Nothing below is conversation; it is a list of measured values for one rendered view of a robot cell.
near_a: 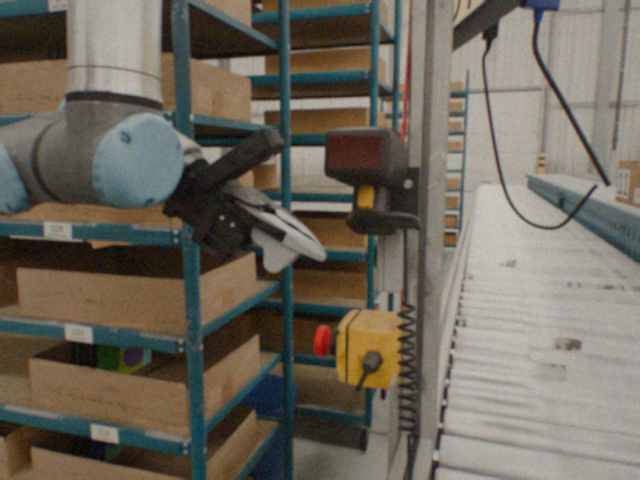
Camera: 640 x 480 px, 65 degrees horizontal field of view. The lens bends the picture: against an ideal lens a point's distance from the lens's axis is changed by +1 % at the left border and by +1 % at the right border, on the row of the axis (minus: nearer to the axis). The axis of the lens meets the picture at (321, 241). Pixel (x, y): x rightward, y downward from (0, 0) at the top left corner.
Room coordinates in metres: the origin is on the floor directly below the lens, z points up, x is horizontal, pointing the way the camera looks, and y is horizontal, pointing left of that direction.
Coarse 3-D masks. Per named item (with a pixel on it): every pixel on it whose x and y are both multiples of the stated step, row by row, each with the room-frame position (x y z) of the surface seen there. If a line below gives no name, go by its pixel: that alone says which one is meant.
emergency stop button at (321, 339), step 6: (318, 330) 0.58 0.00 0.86; (324, 330) 0.58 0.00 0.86; (318, 336) 0.57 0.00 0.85; (324, 336) 0.58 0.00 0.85; (318, 342) 0.57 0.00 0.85; (324, 342) 0.57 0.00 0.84; (318, 348) 0.57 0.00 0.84; (324, 348) 0.57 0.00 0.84; (318, 354) 0.57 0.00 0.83; (324, 354) 0.58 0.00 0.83
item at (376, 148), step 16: (352, 128) 0.46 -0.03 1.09; (368, 128) 0.45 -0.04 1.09; (384, 128) 0.45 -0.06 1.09; (336, 144) 0.45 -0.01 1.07; (352, 144) 0.45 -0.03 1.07; (368, 144) 0.44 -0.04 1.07; (384, 144) 0.44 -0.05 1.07; (400, 144) 0.48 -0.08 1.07; (336, 160) 0.45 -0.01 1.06; (352, 160) 0.45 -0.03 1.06; (368, 160) 0.44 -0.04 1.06; (384, 160) 0.44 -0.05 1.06; (400, 160) 0.48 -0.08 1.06; (336, 176) 0.45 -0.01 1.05; (352, 176) 0.45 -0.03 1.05; (368, 176) 0.44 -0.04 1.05; (384, 176) 0.44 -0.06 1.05; (400, 176) 0.49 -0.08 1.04; (368, 192) 0.49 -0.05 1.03; (384, 192) 0.50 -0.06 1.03; (352, 208) 0.50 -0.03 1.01; (368, 208) 0.49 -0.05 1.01; (384, 208) 0.50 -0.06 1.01; (368, 224) 0.49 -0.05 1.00; (384, 224) 0.49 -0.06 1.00
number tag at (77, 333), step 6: (66, 330) 0.94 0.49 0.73; (72, 330) 0.93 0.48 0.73; (78, 330) 0.93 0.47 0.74; (84, 330) 0.92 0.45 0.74; (90, 330) 0.92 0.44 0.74; (66, 336) 0.94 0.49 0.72; (72, 336) 0.93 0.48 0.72; (78, 336) 0.93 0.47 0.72; (84, 336) 0.92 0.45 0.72; (90, 336) 0.92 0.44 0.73; (90, 342) 0.92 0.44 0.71
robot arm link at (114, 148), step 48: (96, 0) 0.48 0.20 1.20; (144, 0) 0.50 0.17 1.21; (96, 48) 0.48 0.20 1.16; (144, 48) 0.50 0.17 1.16; (96, 96) 0.48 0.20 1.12; (144, 96) 0.50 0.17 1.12; (48, 144) 0.50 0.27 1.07; (96, 144) 0.47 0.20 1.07; (144, 144) 0.48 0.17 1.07; (48, 192) 0.52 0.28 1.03; (96, 192) 0.47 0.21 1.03; (144, 192) 0.48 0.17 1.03
